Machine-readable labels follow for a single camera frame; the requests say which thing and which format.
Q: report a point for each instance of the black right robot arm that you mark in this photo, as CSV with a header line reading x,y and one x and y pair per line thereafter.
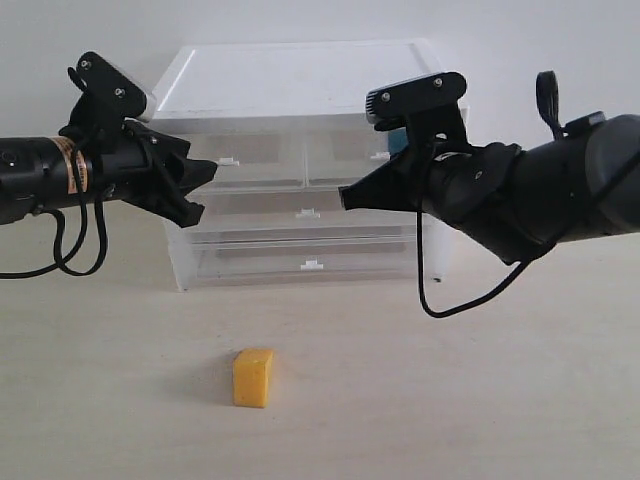
x,y
586,160

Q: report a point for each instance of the white plastic drawer cabinet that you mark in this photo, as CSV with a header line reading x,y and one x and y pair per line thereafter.
x,y
296,89

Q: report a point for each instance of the bottom wide clear drawer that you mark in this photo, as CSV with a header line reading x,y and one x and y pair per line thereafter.
x,y
227,255

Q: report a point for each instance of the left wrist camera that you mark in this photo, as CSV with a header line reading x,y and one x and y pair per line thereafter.
x,y
102,79

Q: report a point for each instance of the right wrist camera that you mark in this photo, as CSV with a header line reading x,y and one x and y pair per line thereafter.
x,y
433,98

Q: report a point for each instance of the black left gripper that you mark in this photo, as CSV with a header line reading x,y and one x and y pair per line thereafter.
x,y
149,171

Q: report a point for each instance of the small drawer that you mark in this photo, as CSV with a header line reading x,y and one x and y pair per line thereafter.
x,y
337,158
252,160

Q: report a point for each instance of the yellow cheese block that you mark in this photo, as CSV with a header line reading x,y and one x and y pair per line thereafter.
x,y
251,377

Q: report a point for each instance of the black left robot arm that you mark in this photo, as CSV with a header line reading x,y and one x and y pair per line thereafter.
x,y
47,173

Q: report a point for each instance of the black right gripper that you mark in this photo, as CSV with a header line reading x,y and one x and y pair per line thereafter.
x,y
499,195

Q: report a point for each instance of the middle wide clear drawer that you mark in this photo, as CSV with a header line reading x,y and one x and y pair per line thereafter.
x,y
288,209

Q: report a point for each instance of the wide clear drawer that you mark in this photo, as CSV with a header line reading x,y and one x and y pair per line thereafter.
x,y
288,209
227,255

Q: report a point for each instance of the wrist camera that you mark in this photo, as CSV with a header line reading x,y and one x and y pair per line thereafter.
x,y
433,98
102,79

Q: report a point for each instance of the teal label pill bottle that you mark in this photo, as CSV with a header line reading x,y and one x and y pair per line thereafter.
x,y
397,141

